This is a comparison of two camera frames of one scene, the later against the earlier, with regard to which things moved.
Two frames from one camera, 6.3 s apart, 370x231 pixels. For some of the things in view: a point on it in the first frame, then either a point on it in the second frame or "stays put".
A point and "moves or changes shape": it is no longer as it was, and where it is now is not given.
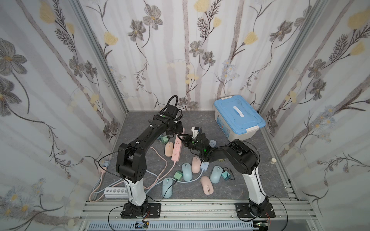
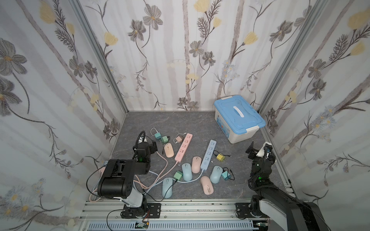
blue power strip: [204, 165] stays put
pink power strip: [177, 149] moves or changes shape
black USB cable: [229, 178] stays put
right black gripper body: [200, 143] -> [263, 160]
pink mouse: [169, 148] stays put
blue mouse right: [215, 175] stays put
